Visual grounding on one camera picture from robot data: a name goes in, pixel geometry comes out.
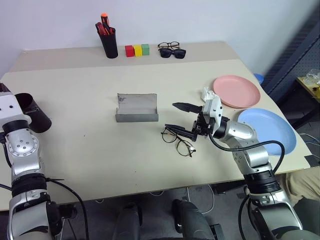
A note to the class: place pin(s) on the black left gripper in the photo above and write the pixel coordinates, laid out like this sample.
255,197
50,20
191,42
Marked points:
4,88

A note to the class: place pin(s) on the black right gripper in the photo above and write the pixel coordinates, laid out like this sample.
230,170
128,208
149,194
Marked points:
201,127

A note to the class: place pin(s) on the dark brown cup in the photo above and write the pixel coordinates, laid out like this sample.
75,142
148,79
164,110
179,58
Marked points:
38,120

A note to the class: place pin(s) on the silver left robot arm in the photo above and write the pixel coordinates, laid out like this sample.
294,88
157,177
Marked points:
23,160

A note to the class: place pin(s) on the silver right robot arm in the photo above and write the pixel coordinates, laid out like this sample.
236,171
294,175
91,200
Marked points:
252,155

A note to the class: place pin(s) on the thin-framed round glasses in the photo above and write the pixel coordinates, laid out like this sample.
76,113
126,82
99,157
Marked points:
180,147

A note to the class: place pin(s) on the grey open glasses case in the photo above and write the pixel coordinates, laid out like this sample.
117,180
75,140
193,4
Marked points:
137,110

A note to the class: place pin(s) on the black pen holder cup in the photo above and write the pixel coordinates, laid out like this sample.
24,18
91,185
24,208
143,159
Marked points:
109,45

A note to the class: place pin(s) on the white crumpled tissue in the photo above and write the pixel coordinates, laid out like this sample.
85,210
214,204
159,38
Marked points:
207,94

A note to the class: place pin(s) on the pink plate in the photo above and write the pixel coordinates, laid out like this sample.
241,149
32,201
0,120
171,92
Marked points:
236,91

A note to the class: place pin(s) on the black sunglasses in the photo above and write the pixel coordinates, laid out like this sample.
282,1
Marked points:
172,53

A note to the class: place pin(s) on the green block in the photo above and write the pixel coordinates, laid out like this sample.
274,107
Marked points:
145,49

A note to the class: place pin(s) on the yellow block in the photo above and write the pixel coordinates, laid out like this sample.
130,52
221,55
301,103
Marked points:
137,50

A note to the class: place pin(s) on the red block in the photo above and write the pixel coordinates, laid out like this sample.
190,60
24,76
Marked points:
129,51

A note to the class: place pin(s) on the blue plate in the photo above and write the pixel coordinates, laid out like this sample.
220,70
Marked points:
272,130

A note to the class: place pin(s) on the dark rounded shape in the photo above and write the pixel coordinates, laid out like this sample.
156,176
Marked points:
128,220
192,220

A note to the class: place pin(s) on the red marker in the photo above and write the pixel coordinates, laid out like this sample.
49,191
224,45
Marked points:
100,28

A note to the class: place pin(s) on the orange and black screwdriver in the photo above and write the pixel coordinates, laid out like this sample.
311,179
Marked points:
104,21

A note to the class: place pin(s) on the black pegboard panel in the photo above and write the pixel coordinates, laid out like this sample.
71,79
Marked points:
292,65

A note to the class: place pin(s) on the yellow side table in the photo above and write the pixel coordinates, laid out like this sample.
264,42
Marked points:
310,88

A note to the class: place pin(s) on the clear glass item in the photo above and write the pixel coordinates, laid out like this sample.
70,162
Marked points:
311,76

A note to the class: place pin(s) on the beige cloth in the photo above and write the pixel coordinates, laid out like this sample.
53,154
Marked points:
303,185

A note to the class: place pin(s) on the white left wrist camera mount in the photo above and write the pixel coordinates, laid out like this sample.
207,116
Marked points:
10,107

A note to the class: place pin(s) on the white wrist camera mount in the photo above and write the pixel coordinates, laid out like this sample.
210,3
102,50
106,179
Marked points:
212,110
10,107

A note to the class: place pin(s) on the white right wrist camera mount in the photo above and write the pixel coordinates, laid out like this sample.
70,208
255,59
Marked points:
212,110

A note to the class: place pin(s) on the tortoise-frame glasses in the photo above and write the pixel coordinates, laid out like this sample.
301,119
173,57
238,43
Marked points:
169,45

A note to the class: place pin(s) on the black table frame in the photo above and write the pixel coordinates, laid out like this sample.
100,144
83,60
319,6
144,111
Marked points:
228,188

